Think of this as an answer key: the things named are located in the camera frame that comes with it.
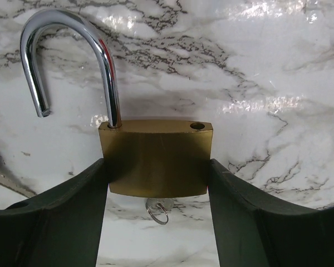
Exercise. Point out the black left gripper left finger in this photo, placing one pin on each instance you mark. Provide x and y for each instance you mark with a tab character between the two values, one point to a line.
59	227

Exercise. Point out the black headed key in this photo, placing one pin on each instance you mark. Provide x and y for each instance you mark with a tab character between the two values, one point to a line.
13	183

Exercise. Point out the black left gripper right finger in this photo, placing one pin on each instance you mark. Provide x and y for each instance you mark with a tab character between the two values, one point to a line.
254	228

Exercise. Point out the brass padlock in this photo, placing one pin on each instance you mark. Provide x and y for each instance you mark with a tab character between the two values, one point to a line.
151	158

